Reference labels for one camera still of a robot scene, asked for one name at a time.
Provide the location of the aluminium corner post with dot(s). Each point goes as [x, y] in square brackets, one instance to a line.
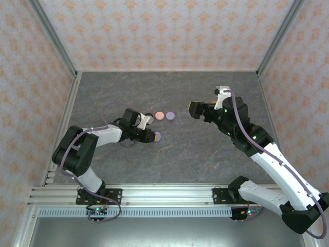
[53, 36]
[280, 36]

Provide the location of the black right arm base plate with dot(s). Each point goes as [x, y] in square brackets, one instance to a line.
[218, 196]

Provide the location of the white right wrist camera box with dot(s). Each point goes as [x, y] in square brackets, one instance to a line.
[219, 101]

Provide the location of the aluminium mounting rail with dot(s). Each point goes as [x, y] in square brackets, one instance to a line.
[167, 195]

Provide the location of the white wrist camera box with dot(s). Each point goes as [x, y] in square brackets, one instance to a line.
[144, 121]
[219, 101]

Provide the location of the grey metal sheet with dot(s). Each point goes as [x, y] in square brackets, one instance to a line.
[164, 234]

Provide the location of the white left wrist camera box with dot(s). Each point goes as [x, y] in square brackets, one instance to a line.
[144, 121]

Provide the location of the purple round charging case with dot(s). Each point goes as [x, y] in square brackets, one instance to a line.
[170, 116]
[159, 137]

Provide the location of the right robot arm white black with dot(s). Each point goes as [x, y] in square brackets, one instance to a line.
[282, 180]

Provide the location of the pink round charging case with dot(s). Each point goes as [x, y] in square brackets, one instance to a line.
[159, 116]

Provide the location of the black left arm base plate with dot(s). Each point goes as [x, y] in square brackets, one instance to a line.
[115, 196]

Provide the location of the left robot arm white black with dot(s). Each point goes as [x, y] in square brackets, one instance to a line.
[77, 154]

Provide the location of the aluminium frame bar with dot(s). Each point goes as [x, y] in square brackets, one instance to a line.
[309, 242]
[25, 226]

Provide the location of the aluminium table side rail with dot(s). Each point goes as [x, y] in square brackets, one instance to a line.
[262, 90]
[70, 101]

